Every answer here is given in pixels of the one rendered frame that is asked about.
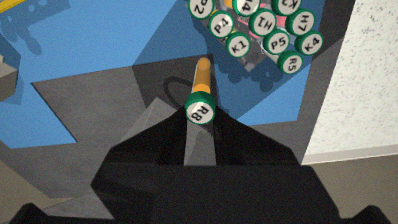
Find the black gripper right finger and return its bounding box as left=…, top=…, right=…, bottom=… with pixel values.
left=213, top=106, right=300, bottom=165

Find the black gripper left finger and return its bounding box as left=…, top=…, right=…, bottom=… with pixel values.
left=101, top=106, right=187, bottom=165

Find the blue bench mat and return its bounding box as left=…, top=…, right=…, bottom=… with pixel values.
left=0, top=0, right=313, bottom=149

